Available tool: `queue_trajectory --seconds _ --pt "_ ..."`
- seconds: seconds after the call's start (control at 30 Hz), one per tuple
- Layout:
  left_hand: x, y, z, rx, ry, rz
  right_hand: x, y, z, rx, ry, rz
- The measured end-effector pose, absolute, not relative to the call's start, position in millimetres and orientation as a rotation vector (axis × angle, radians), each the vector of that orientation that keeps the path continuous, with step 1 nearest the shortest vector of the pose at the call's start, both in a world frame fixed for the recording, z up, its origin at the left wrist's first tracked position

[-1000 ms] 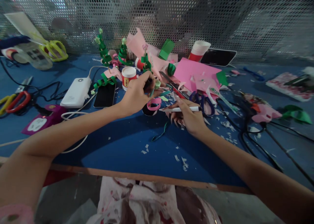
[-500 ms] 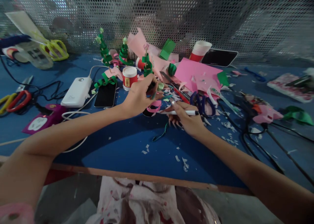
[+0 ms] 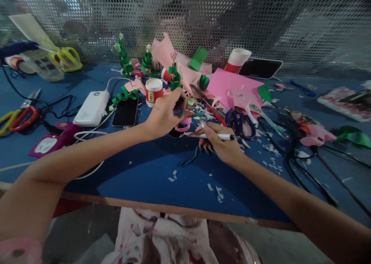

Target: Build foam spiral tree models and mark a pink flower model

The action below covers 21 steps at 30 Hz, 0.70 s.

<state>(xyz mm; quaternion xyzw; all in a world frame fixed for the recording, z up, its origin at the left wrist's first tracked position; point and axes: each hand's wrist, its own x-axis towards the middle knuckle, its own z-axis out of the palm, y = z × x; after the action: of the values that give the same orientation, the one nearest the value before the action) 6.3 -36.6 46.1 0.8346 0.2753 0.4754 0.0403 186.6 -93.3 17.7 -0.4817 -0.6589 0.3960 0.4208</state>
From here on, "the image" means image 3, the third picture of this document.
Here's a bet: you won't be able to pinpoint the person's left hand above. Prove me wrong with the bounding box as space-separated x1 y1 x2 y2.
144 87 194 140

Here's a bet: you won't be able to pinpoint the person's right hand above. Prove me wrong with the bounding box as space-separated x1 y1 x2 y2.
189 121 246 168

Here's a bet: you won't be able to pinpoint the person's right thumb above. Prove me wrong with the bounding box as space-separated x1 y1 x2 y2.
189 129 214 138

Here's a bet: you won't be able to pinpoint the person's right index finger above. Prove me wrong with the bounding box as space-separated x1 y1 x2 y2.
199 118 225 131

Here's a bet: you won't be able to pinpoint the person's left fingers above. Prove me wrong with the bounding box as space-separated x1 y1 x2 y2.
173 88 194 119

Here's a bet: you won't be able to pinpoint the person's right fingers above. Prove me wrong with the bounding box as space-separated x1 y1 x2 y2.
198 139 218 155

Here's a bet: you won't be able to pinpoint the white marker pen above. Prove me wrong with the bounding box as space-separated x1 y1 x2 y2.
184 133 236 141

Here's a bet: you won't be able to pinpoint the green spiral paper tree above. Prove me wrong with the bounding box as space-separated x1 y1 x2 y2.
141 44 159 79
168 52 184 92
113 32 135 79
109 85 140 112

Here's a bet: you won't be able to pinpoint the pink paper curl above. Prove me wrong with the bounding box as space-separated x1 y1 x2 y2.
175 117 192 133

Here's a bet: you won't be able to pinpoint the red utility knife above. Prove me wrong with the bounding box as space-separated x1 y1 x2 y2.
190 84 227 127

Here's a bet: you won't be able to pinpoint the green paper strip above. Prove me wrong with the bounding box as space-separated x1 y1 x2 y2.
180 144 201 168

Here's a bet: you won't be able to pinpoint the scattered white paper scraps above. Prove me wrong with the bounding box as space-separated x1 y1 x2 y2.
127 125 313 204

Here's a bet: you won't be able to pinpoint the red and white paper cup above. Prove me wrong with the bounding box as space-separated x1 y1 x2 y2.
145 78 164 108

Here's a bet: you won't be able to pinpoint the pink paper sheet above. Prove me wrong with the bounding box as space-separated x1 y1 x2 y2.
206 68 265 110

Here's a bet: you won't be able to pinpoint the folded green paper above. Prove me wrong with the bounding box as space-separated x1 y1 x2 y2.
189 46 209 72

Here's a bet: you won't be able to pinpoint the crumpled light pink paper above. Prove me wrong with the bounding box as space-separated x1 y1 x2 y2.
150 32 193 73

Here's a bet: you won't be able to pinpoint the black smartphone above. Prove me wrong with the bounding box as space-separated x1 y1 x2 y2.
111 96 140 128

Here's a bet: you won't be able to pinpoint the stack of paper cups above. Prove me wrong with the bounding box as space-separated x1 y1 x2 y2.
225 48 252 73

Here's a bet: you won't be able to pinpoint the perforated metal screen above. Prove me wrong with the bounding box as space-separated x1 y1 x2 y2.
0 0 371 76

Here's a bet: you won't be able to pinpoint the white power bank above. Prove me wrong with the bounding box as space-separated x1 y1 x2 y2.
72 90 111 128

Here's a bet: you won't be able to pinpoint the blue plastic tool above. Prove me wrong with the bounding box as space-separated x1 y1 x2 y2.
289 79 317 98

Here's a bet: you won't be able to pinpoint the person's body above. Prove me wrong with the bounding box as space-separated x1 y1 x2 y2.
100 206 263 264

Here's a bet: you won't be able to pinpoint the pink paper shape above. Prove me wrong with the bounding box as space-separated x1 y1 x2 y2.
299 124 337 147

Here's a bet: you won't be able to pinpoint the yellow-green scissors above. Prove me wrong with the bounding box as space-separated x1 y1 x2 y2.
37 37 83 73

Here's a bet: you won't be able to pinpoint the pink patterned box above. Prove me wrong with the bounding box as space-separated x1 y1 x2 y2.
316 86 371 123

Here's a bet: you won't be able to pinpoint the green ribbon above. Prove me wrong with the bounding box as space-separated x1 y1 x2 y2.
336 125 371 149

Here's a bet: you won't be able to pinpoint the clear plastic container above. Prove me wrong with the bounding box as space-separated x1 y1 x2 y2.
18 50 65 83

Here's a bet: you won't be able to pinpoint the red and yellow scissors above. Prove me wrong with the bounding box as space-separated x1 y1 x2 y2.
0 105 39 137

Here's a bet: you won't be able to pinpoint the pink roll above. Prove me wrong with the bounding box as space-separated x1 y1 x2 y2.
0 237 43 264

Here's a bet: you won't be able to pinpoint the blue-handled scissors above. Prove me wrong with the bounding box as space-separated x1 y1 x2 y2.
225 107 257 140

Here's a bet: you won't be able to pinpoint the black device with white frame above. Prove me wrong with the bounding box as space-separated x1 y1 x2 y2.
238 57 283 80

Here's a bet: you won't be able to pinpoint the white cable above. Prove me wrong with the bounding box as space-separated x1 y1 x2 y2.
0 76 129 180

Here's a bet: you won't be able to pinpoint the black cable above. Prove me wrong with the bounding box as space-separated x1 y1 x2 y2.
256 116 371 208

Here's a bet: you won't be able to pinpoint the black power cord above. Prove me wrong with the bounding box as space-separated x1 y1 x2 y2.
0 64 77 135

